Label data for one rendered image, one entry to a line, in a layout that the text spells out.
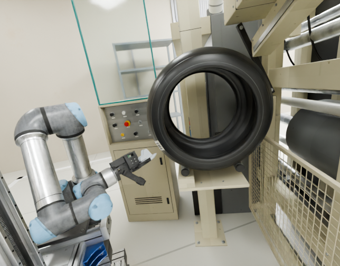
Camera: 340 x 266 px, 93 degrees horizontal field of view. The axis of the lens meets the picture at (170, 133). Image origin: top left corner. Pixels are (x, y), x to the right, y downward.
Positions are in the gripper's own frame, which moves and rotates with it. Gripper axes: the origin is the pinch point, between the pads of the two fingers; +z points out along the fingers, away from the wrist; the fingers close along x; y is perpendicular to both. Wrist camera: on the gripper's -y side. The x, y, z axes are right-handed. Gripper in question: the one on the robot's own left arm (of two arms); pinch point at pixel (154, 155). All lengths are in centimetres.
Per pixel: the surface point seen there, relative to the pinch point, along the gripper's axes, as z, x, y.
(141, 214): -3, 105, -62
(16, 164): -144, 413, 81
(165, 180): 26, 73, -37
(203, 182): 19.3, 1.5, -27.3
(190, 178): 12.6, 0.4, -20.4
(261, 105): 40, -34, 1
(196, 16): 59, -10, 61
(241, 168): 32.5, -16.1, -25.4
